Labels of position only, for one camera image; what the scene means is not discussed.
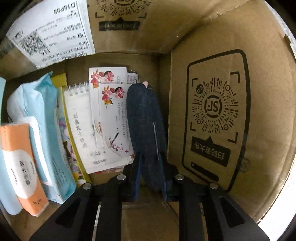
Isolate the white floral bookmark card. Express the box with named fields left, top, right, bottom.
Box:
left=98, top=83, right=134, bottom=167

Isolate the dark blue denim pencil case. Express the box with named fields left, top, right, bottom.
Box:
left=126, top=83, right=167, bottom=193

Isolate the white spiral notepad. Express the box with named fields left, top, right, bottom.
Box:
left=64, top=82, right=109, bottom=174

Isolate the colourful illustrated booklet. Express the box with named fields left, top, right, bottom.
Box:
left=51, top=73, right=91, bottom=187

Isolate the light blue tissue pack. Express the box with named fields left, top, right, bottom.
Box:
left=0, top=148, right=23, bottom=215

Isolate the orange white tissue pack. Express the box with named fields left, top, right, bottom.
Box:
left=1, top=124, right=49, bottom=216

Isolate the blue wet wipes pack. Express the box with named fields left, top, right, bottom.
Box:
left=6, top=72, right=76, bottom=204

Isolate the brown cardboard box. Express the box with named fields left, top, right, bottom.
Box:
left=0, top=0, right=296, bottom=241

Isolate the white shipping label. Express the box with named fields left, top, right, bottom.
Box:
left=6, top=1, right=95, bottom=69

